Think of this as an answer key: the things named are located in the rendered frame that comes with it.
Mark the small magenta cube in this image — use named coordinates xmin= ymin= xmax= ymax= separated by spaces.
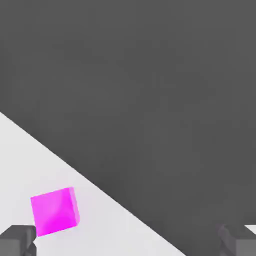
xmin=30 ymin=186 xmax=81 ymax=238

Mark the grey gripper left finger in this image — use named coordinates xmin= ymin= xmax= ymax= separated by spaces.
xmin=0 ymin=224 xmax=38 ymax=256

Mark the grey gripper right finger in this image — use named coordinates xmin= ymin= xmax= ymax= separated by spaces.
xmin=215 ymin=223 xmax=256 ymax=256

